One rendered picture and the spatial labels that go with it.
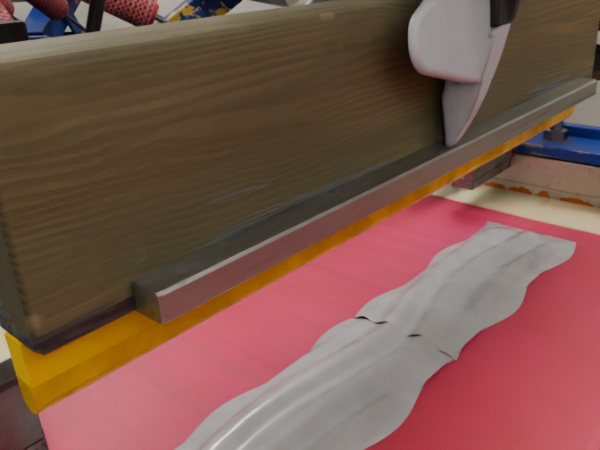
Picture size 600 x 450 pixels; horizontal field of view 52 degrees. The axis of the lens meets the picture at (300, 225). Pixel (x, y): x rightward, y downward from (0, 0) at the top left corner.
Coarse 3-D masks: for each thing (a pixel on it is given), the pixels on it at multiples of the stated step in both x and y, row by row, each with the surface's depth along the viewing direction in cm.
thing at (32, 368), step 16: (128, 320) 19; (144, 320) 19; (96, 336) 18; (112, 336) 18; (128, 336) 19; (16, 352) 17; (32, 352) 17; (64, 352) 17; (80, 352) 18; (96, 352) 18; (16, 368) 17; (32, 368) 17; (48, 368) 17; (64, 368) 18; (32, 384) 17
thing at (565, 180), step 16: (512, 160) 54; (528, 160) 53; (544, 160) 52; (560, 160) 51; (496, 176) 56; (512, 176) 55; (528, 176) 54; (544, 176) 53; (560, 176) 52; (576, 176) 51; (592, 176) 50; (528, 192) 54; (544, 192) 53; (560, 192) 52; (576, 192) 51; (592, 192) 50
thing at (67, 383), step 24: (552, 120) 42; (504, 144) 37; (432, 192) 31; (384, 216) 28; (336, 240) 26; (288, 264) 24; (240, 288) 22; (192, 312) 21; (216, 312) 22; (144, 336) 19; (168, 336) 20; (96, 360) 18; (120, 360) 19; (24, 384) 17; (48, 384) 17; (72, 384) 18
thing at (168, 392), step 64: (256, 320) 38; (320, 320) 38; (128, 384) 33; (192, 384) 33; (256, 384) 32; (448, 384) 31; (64, 448) 29; (128, 448) 29; (384, 448) 28; (448, 448) 27; (512, 448) 27; (576, 448) 27
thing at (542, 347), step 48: (384, 240) 47; (432, 240) 47; (576, 240) 45; (288, 288) 41; (336, 288) 41; (384, 288) 41; (528, 288) 39; (576, 288) 39; (480, 336) 35; (528, 336) 35; (576, 336) 34; (528, 384) 31; (576, 384) 31
